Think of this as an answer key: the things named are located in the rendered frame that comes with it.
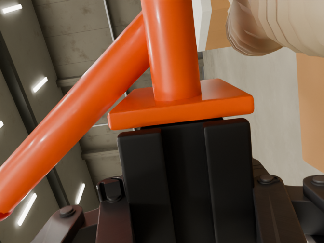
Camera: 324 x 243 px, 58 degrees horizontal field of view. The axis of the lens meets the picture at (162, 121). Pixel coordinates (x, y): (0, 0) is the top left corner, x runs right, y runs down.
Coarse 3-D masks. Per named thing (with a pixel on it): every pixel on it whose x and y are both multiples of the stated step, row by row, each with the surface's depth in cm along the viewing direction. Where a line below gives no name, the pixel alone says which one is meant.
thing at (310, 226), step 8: (256, 160) 15; (256, 168) 14; (264, 168) 14; (288, 192) 12; (296, 192) 11; (296, 200) 11; (304, 200) 11; (296, 208) 11; (304, 208) 11; (312, 208) 11; (304, 216) 11; (312, 216) 11; (320, 216) 11; (304, 224) 11; (312, 224) 11; (320, 224) 11; (304, 232) 11; (312, 232) 11; (320, 232) 11
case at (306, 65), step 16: (304, 64) 29; (320, 64) 26; (304, 80) 29; (320, 80) 26; (304, 96) 30; (320, 96) 27; (304, 112) 30; (320, 112) 27; (304, 128) 31; (320, 128) 27; (304, 144) 31; (320, 144) 28; (304, 160) 32; (320, 160) 28
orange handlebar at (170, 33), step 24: (144, 0) 12; (168, 0) 12; (144, 24) 13; (168, 24) 12; (192, 24) 12; (168, 48) 12; (192, 48) 12; (168, 72) 12; (192, 72) 12; (168, 96) 12; (192, 96) 13
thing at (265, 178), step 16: (256, 176) 12; (272, 176) 12; (256, 192) 11; (272, 192) 11; (256, 208) 10; (272, 208) 10; (288, 208) 10; (256, 224) 10; (272, 224) 9; (288, 224) 9; (256, 240) 12; (272, 240) 8; (288, 240) 8; (304, 240) 8
